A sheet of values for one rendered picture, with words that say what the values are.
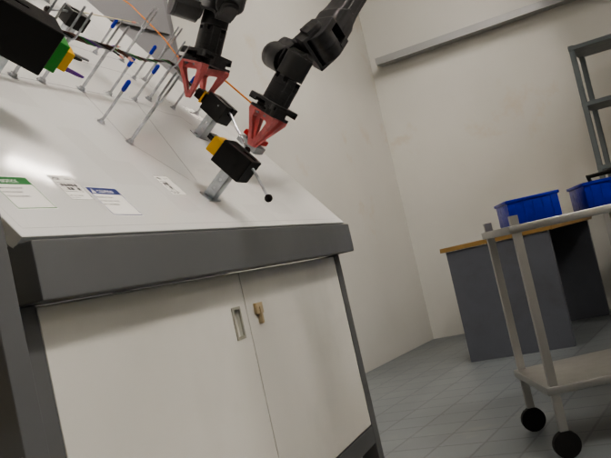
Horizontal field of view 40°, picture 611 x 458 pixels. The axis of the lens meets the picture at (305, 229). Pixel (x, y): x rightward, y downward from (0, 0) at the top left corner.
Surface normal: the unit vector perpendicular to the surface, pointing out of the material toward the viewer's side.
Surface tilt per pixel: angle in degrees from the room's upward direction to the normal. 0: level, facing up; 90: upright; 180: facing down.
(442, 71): 90
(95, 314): 90
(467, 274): 90
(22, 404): 90
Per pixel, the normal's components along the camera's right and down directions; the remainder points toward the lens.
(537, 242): -0.47, 0.06
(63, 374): 0.92, -0.22
